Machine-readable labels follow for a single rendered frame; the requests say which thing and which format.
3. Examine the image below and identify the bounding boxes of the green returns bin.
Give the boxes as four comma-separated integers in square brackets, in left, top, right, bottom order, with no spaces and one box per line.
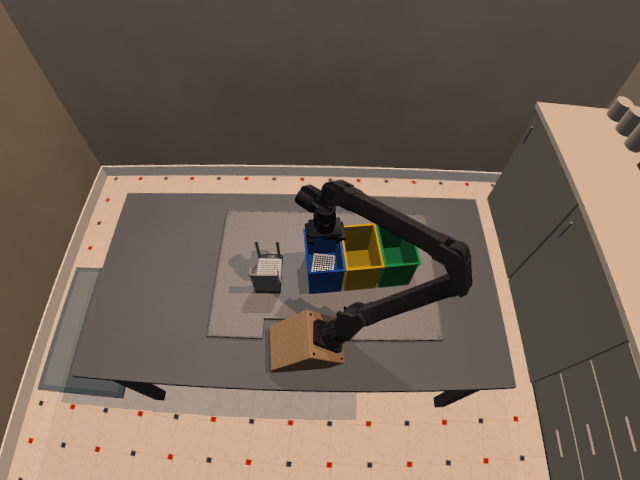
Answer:
[375,224,421,288]

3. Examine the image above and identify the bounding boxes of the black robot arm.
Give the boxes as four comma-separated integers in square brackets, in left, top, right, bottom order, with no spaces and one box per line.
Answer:
[295,180,472,353]

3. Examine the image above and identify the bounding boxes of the white well plate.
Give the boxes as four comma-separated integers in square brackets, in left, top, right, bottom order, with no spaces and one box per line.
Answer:
[258,258,281,278]

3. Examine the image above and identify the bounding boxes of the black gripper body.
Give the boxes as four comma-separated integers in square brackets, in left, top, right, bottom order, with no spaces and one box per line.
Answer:
[305,217,346,240]

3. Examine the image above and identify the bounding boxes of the blue open bin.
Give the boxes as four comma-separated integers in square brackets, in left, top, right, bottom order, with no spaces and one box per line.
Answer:
[303,229,346,294]

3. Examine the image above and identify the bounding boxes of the yellow recycle bin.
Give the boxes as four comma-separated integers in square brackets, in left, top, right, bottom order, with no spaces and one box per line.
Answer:
[342,224,384,291]

